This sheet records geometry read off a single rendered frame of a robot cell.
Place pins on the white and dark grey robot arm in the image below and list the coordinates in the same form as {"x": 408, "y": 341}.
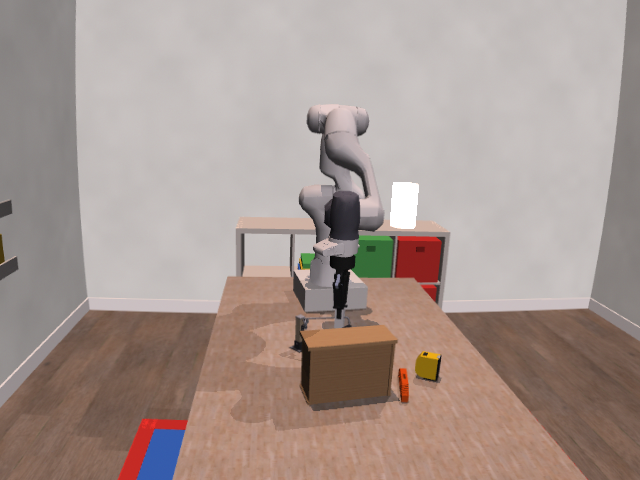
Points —
{"x": 348, "y": 214}

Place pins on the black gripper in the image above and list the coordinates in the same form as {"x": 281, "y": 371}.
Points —
{"x": 339, "y": 286}

